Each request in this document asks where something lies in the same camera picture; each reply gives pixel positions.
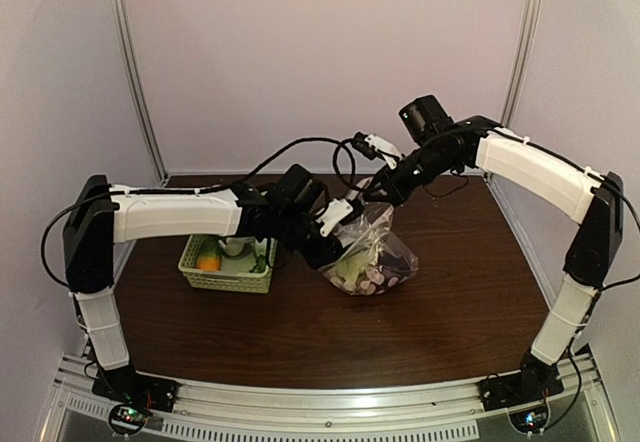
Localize green plastic basket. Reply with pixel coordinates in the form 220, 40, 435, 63
178, 235, 277, 294

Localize orange fake fruit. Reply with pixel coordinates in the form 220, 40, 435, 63
195, 241, 222, 272

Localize clear zip top bag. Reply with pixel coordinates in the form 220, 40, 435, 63
318, 190, 409, 296

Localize white fake cauliflower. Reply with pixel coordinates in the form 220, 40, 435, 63
218, 237, 251, 257

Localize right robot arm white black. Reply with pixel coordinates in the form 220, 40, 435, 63
353, 95, 624, 393

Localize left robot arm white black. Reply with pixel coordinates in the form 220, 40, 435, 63
54, 165, 354, 377

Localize pale green fake cabbage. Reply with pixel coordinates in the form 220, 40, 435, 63
327, 256, 370, 293

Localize purple spotted fake eggplant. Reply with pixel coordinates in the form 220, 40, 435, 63
374, 249, 419, 286

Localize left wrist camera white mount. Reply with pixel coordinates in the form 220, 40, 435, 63
316, 198, 363, 237

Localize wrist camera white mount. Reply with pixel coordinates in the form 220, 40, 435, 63
351, 132, 403, 170
316, 198, 363, 237

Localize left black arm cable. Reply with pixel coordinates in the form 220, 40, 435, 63
199, 136, 351, 198

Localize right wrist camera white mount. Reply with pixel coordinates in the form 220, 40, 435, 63
351, 132, 403, 170

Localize right black camera cable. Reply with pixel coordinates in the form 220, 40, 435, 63
331, 136, 381, 193

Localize right aluminium frame post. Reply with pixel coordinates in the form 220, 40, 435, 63
500, 0, 543, 127

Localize aluminium frame post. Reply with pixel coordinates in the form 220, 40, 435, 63
111, 0, 169, 182
500, 0, 543, 127

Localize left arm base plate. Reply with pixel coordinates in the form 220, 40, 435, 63
91, 367, 179, 413

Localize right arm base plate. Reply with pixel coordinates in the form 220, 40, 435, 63
477, 369, 564, 411

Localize left aluminium frame post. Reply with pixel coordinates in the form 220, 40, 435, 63
111, 0, 169, 182

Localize aluminium front rail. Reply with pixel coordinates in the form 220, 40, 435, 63
35, 354, 622, 441

